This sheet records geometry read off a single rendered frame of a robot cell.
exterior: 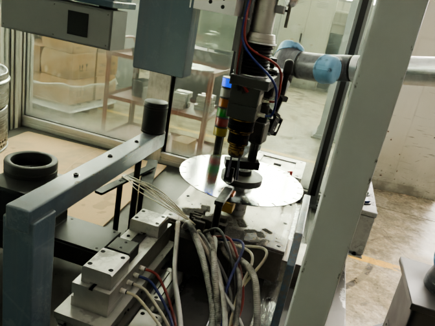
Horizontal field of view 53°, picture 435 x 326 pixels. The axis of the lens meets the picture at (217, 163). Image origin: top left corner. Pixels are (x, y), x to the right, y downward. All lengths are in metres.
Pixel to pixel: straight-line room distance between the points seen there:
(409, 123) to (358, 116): 3.86
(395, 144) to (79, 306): 3.72
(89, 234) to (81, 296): 0.23
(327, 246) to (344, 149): 0.10
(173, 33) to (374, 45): 0.53
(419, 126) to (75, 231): 3.64
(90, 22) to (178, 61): 0.24
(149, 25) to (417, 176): 3.80
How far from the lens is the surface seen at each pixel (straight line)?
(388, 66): 0.41
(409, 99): 4.22
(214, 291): 0.84
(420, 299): 1.29
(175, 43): 0.87
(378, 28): 0.41
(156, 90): 1.66
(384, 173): 4.37
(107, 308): 0.84
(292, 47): 1.27
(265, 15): 0.89
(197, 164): 1.19
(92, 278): 0.84
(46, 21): 1.08
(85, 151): 1.75
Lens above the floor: 1.37
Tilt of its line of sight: 20 degrees down
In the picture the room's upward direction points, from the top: 11 degrees clockwise
